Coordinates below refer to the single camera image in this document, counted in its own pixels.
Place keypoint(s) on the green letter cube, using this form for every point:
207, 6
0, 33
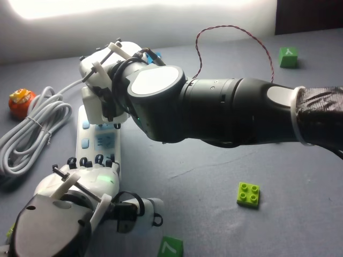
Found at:
288, 60

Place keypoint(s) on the dark background panel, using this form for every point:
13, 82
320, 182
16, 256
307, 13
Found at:
308, 16

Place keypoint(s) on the white power strip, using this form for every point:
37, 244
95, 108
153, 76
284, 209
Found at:
83, 154

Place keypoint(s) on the green number cube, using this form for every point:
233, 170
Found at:
170, 247

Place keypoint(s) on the white zip tie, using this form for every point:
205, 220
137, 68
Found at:
292, 115

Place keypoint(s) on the orange toy with yellow top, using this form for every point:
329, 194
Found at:
20, 107

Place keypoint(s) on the white power adapter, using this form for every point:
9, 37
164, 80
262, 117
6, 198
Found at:
92, 107

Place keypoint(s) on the lime green stud brick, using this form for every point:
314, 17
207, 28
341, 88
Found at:
247, 199

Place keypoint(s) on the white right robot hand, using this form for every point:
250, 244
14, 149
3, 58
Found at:
87, 64

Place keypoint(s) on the grey table cloth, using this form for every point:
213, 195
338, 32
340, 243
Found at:
214, 174

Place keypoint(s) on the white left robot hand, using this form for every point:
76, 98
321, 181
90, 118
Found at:
91, 174

